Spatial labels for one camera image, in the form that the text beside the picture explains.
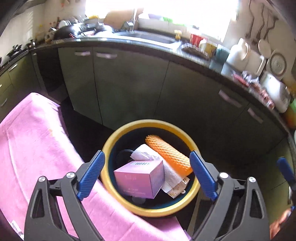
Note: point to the teal cup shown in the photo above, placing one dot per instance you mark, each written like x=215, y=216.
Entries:
x=219, y=58

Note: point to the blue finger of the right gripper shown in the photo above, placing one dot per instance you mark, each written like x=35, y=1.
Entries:
x=286, y=170

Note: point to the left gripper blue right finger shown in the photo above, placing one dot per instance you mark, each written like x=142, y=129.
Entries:
x=202, y=172

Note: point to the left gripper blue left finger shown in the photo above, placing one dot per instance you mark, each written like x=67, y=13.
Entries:
x=88, y=174

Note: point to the white electric kettle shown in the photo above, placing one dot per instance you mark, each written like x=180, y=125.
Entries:
x=239, y=54

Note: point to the steel kitchen sink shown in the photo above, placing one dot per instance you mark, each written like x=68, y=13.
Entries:
x=148, y=36

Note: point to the steel sink faucet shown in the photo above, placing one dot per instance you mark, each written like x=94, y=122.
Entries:
x=129, y=25

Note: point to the large black pan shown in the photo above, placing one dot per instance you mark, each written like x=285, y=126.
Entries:
x=72, y=31

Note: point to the yellow mug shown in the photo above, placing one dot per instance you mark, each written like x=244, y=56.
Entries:
x=209, y=48

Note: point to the green lower cabinets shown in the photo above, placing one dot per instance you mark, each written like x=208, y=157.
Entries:
x=18, y=81

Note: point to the wooden cutting board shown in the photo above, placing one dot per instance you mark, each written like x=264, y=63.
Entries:
x=115, y=19

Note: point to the red mug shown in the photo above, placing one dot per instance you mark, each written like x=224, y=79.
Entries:
x=196, y=39

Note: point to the yellow rimmed trash bin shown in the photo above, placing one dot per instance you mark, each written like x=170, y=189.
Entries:
x=118, y=149

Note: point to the purple cardboard box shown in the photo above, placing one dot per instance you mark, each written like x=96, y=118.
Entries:
x=133, y=179

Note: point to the small black pot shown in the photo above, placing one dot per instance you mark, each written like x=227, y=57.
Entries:
x=15, y=49

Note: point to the dark dish rag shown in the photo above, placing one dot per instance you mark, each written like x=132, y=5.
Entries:
x=193, y=50

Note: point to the white paper tissue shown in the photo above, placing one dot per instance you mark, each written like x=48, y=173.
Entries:
x=163, y=176

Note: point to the pink floral tablecloth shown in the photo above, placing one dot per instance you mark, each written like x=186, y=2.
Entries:
x=34, y=144

